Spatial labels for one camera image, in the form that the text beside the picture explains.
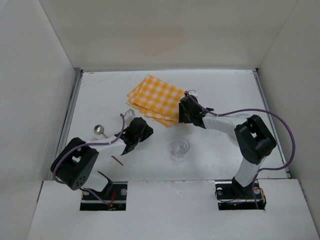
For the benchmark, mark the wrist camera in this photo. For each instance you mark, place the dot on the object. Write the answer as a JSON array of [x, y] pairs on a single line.
[[193, 93], [128, 114]]

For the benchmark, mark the yellow white checkered cloth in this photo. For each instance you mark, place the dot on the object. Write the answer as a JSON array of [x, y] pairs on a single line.
[[157, 99]]

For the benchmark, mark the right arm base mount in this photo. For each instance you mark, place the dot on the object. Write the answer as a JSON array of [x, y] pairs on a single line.
[[228, 199]]

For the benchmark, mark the silver spoon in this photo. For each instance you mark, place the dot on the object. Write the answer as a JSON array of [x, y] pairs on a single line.
[[99, 130]]

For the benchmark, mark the clear drinking glass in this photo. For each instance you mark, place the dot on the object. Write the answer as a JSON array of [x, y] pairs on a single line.
[[178, 148]]

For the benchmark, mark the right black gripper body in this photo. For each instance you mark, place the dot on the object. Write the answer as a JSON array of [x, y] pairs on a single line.
[[183, 114]]

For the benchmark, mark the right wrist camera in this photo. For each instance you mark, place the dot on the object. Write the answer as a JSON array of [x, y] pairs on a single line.
[[193, 93]]

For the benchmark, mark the copper fork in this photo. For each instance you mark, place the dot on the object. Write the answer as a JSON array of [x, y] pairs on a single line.
[[117, 160]]

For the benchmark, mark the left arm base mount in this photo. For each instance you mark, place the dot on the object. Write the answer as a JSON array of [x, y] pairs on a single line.
[[112, 198]]

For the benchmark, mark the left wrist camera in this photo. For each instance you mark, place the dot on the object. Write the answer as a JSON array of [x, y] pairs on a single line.
[[128, 114]]

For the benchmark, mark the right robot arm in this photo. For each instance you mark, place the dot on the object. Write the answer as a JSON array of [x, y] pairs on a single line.
[[254, 139]]

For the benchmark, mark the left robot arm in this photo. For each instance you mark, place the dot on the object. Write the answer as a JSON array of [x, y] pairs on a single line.
[[73, 167]]

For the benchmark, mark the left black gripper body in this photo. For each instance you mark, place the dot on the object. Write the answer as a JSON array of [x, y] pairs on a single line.
[[133, 141]]

